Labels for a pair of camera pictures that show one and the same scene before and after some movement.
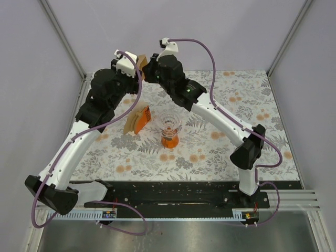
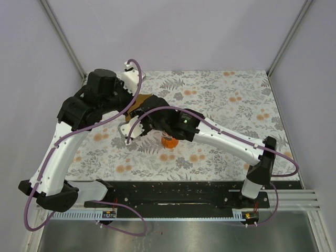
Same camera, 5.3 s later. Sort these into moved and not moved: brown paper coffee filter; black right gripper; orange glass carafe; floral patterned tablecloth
Moved: brown paper coffee filter; black right gripper
Not moved: floral patterned tablecloth; orange glass carafe
